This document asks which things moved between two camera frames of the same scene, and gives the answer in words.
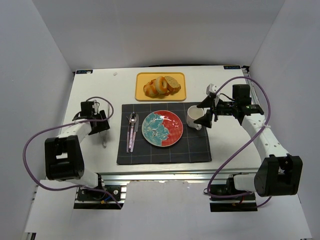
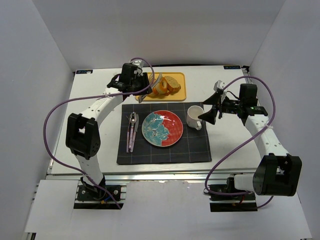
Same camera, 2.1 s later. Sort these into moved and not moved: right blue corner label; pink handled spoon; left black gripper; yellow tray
Moved: left black gripper
Not moved: yellow tray; pink handled spoon; right blue corner label
